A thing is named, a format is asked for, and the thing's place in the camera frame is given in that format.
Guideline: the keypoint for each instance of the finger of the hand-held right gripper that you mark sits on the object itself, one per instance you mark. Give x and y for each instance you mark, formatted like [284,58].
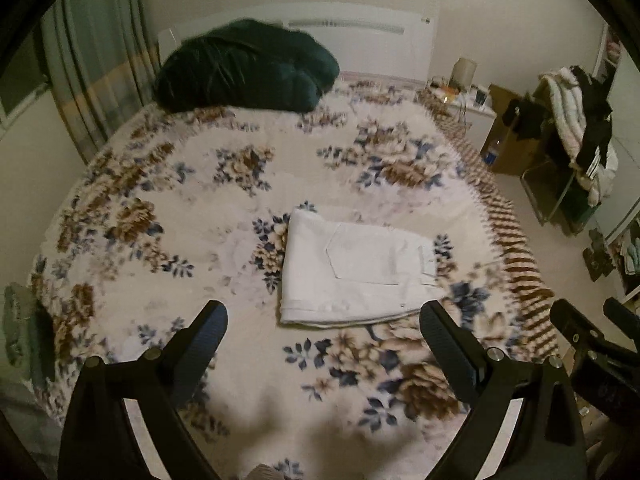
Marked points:
[570,325]
[620,310]

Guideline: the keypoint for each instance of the large cardboard box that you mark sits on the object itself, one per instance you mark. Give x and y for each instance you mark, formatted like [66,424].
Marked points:
[515,156]

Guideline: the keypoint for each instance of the white wardrobe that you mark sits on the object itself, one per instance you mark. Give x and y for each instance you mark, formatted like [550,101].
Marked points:
[625,110]

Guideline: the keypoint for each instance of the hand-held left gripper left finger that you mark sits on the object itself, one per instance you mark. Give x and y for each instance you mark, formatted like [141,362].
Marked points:
[202,345]

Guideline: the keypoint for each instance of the floral blanket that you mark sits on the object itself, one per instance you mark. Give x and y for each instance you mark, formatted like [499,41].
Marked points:
[200,220]

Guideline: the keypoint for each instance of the pale striped curtain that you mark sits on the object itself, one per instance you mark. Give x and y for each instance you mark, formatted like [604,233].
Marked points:
[95,70]

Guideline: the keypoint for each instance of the dark shoes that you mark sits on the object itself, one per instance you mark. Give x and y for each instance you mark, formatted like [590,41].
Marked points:
[600,255]

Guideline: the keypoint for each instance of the black white-striped clothing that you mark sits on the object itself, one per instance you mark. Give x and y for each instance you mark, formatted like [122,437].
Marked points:
[595,130]

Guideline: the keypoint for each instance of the teal folded towels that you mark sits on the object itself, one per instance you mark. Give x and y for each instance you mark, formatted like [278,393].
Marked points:
[631,259]

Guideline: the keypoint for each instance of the white nightstand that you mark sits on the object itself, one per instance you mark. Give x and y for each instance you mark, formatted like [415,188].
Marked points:
[480,125]

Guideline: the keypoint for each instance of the window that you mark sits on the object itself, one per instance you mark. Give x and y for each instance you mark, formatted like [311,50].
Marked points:
[20,80]

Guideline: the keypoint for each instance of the plastic bottle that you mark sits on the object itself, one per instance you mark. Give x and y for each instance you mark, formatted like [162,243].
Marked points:
[493,151]

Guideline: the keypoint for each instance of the dark green duvet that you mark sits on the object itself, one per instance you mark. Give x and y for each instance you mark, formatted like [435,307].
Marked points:
[240,70]

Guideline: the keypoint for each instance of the brown checked bed sheet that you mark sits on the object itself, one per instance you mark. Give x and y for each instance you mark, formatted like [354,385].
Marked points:
[520,270]

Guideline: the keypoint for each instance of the white pants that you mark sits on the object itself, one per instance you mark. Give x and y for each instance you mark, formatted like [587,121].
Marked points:
[350,280]

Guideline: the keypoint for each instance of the small table lamp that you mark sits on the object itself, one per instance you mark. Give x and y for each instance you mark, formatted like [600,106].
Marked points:
[464,72]

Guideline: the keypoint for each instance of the white puffer jacket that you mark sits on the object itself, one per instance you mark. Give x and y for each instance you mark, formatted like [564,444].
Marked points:
[565,110]

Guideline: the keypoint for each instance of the white bed headboard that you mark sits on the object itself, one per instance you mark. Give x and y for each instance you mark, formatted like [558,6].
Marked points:
[380,55]

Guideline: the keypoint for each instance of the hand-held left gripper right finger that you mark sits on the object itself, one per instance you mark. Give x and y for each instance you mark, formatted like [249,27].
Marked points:
[445,350]

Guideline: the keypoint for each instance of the black garment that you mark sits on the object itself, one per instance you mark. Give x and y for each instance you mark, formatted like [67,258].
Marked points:
[527,117]

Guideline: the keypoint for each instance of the metal frame chair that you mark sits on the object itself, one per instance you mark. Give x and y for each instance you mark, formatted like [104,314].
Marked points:
[545,200]

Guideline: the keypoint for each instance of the grey-green cloth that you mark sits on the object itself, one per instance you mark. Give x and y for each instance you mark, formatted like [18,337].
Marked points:
[25,325]

